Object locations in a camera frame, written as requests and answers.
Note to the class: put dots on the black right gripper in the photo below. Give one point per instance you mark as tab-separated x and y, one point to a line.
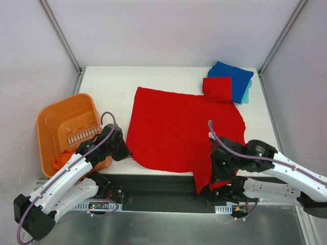
217	176

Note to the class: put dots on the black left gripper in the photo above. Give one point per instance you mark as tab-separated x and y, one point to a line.
122	152

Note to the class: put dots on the red t-shirt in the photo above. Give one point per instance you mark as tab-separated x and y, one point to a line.
169	131

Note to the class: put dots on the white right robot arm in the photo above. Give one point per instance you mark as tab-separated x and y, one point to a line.
257	170

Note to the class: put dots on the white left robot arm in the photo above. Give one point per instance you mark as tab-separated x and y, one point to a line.
38	218

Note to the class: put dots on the teal folded t-shirt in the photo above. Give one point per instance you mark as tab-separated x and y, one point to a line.
245	98

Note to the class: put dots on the orange t-shirt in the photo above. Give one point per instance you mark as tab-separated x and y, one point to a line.
60	160

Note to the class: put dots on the orange plastic basket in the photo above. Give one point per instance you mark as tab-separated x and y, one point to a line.
63	126

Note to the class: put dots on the blue folded t-shirt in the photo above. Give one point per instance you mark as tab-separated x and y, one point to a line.
239	78

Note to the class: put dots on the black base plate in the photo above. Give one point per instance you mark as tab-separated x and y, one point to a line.
155	193

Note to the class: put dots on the white slotted cable duct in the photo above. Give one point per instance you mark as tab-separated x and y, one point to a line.
92	205

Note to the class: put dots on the left aluminium frame post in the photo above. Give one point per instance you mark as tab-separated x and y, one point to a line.
65	44

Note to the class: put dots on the aluminium frame post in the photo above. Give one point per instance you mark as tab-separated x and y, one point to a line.
283	34
65	44

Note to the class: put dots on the right aluminium frame post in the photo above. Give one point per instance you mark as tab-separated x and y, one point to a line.
283	34

